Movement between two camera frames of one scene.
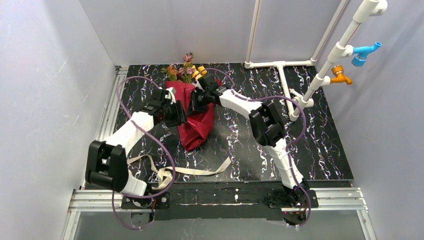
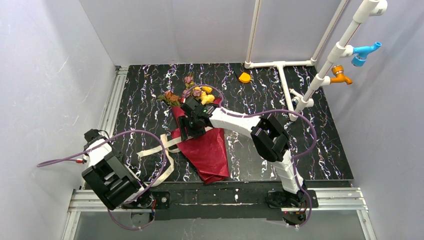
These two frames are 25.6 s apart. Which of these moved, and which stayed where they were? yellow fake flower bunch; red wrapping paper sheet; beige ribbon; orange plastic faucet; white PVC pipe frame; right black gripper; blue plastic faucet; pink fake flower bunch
Moved: yellow fake flower bunch; red wrapping paper sheet; pink fake flower bunch; beige ribbon; right black gripper
Stayed: white PVC pipe frame; blue plastic faucet; orange plastic faucet
